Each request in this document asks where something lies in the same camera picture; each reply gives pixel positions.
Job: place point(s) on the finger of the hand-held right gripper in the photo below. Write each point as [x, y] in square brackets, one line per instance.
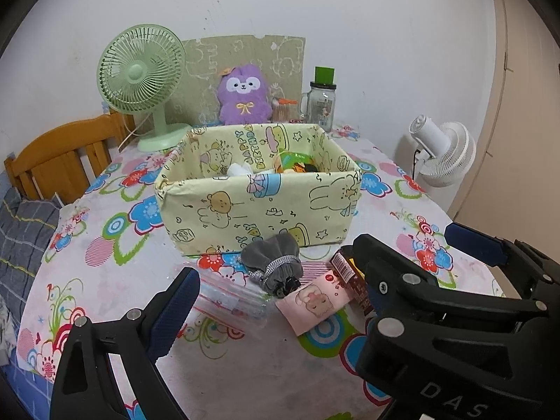
[415, 297]
[481, 245]

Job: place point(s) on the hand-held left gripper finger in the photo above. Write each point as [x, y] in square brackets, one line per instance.
[173, 310]

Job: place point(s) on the clear zip bag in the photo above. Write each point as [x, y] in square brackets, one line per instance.
[227, 302]

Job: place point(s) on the brown snack packet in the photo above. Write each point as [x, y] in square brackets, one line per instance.
[350, 278]

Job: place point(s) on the pink wipes pack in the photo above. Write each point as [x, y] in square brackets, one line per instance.
[313, 302]

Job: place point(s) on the grey velvet pouch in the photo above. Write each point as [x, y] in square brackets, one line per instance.
[271, 258]

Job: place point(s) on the yellow cartoon storage box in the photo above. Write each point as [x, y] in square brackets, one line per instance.
[245, 214]

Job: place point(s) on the white cloth pouch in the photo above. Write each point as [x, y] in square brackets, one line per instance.
[239, 169]

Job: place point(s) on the colourful cartoon packet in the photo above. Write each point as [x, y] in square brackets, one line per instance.
[295, 162]

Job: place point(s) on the white standing fan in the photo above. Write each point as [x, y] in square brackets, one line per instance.
[442, 153]

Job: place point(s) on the beige wooden door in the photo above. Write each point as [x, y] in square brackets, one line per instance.
[525, 118]

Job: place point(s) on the grey plaid pillow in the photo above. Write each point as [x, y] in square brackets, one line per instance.
[26, 236]

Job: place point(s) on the white crumpled blanket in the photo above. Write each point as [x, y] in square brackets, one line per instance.
[6, 337]

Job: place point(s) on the blue checked bedsheet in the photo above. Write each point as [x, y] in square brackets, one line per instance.
[22, 389]

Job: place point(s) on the wooden bed headboard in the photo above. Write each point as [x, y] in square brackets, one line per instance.
[57, 157]

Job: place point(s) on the glass mug jar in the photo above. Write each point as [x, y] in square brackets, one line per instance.
[323, 107]

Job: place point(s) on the purple plush toy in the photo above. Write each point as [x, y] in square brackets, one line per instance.
[243, 109]

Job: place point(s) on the clear cotton swab cup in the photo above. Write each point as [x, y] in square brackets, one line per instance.
[281, 113]

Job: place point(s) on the green plastic cup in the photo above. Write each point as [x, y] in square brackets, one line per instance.
[324, 74]

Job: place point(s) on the green desk fan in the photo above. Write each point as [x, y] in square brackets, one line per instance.
[135, 72]

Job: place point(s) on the cartoon print cardboard panel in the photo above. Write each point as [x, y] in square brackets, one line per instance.
[205, 65]

